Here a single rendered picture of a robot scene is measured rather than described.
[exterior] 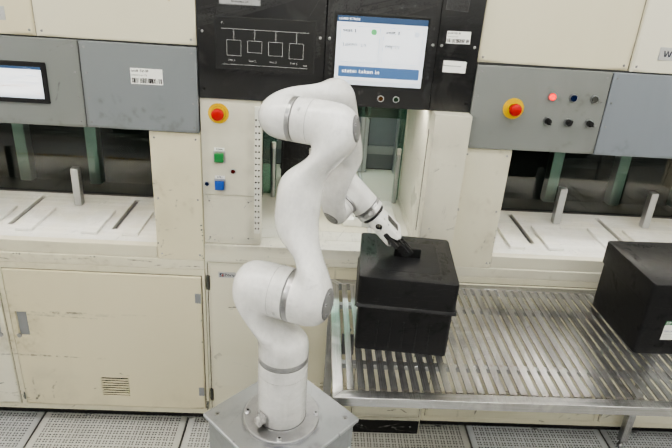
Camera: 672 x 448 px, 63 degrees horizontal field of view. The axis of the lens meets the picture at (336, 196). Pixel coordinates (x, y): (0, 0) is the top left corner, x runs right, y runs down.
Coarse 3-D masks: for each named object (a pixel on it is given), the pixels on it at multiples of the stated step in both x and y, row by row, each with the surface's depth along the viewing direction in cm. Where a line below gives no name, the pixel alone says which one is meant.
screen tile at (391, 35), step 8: (384, 32) 168; (392, 32) 168; (400, 32) 168; (408, 32) 168; (384, 40) 169; (392, 40) 169; (400, 40) 169; (408, 40) 169; (416, 40) 169; (416, 48) 170; (384, 56) 171; (392, 56) 171; (400, 56) 171; (408, 56) 171; (416, 56) 171; (400, 64) 172; (408, 64) 172; (416, 64) 172
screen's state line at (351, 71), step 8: (344, 72) 173; (352, 72) 173; (360, 72) 173; (368, 72) 173; (376, 72) 173; (384, 72) 173; (392, 72) 173; (400, 72) 173; (408, 72) 173; (416, 72) 173; (416, 80) 174
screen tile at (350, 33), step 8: (344, 32) 168; (352, 32) 168; (360, 32) 168; (368, 32) 168; (352, 40) 169; (360, 40) 169; (368, 40) 169; (376, 40) 169; (344, 48) 170; (352, 48) 170; (368, 48) 170; (376, 48) 170; (344, 56) 171; (352, 56) 171; (360, 56) 171; (368, 56) 171; (376, 56) 171
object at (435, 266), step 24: (408, 240) 176; (432, 240) 177; (360, 264) 160; (384, 264) 160; (408, 264) 161; (432, 264) 162; (360, 288) 155; (384, 288) 154; (408, 288) 154; (432, 288) 153; (456, 288) 153; (432, 312) 156
